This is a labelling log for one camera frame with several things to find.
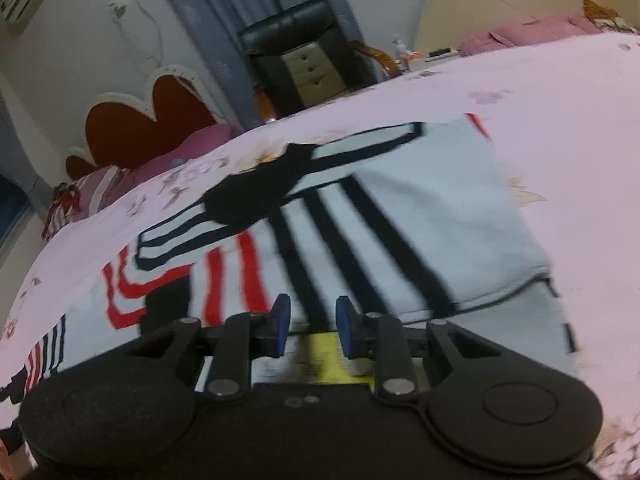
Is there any red white flower-shaped headboard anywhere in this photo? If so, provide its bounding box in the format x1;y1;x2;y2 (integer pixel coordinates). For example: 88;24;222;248
65;64;236;181

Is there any pink folded quilt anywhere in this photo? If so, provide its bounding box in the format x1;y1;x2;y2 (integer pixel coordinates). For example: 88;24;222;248
459;14;603;57

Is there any grey window curtain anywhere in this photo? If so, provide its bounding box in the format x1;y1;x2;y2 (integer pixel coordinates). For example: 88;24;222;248
0;75;47;211

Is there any white framed window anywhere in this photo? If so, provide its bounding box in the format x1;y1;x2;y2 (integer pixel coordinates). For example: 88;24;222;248
0;175;35;253

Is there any thin wall cable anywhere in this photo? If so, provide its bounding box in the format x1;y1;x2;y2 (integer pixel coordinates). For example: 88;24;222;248
106;0;168;68

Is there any pink pillow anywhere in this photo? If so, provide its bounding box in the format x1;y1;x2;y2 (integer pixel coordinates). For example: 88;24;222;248
127;124;247;187

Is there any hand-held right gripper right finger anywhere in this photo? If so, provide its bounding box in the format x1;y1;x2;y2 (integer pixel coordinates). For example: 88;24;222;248
335;296;506;405

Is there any white bedside table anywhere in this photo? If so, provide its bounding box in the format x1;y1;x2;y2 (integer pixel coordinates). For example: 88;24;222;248
399;49;468;75

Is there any black leather office chair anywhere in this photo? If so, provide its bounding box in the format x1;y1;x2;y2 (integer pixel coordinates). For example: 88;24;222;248
236;0;406;123

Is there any striped red plush pillow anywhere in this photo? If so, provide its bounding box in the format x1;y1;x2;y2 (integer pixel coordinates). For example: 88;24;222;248
41;165;132;242

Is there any white red black striped sweater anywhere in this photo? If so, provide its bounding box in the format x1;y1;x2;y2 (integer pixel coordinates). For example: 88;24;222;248
0;112;583;411

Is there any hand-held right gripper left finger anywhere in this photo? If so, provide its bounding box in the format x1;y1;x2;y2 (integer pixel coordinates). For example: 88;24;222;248
122;294;292;406

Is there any orange print pillow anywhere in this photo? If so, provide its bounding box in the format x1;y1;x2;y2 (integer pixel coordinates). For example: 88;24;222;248
581;0;640;36

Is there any pink floral bed sheet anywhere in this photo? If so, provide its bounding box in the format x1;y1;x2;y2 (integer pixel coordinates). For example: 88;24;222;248
0;32;640;480

